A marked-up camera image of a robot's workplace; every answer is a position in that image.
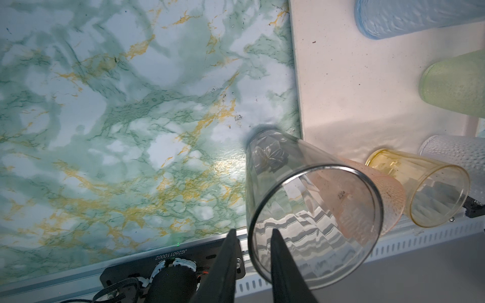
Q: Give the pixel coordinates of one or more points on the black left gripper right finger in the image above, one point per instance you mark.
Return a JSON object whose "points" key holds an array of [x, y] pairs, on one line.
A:
{"points": [[288, 284]]}

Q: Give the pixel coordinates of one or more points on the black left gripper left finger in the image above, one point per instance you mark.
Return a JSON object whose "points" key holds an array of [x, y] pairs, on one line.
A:
{"points": [[220, 283]]}

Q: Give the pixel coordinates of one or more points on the dark grey clear glass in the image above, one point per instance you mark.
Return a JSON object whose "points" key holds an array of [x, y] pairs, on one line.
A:
{"points": [[308, 195]]}

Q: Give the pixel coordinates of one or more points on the frosted pink glass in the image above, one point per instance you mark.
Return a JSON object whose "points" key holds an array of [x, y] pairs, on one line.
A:
{"points": [[391, 191]]}

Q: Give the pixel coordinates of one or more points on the olive clear small glass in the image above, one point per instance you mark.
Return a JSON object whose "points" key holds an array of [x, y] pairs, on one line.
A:
{"points": [[435, 191]]}

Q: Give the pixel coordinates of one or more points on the frosted white glass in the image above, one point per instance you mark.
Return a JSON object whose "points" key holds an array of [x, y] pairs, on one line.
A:
{"points": [[467, 152]]}

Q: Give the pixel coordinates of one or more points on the frosted light green glass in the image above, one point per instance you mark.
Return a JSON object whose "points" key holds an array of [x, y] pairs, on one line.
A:
{"points": [[456, 84]]}

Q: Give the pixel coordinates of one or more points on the blue clear glass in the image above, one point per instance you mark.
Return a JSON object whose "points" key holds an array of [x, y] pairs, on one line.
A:
{"points": [[386, 19]]}

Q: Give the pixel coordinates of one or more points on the beige rectangular tray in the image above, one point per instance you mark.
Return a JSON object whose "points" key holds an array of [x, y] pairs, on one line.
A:
{"points": [[357, 95]]}

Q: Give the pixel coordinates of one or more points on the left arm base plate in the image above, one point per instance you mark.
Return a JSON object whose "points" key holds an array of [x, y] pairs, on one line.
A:
{"points": [[170, 261]]}

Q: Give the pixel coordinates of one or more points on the aluminium front rail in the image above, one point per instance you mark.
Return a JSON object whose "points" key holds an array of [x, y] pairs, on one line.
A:
{"points": [[85, 282]]}

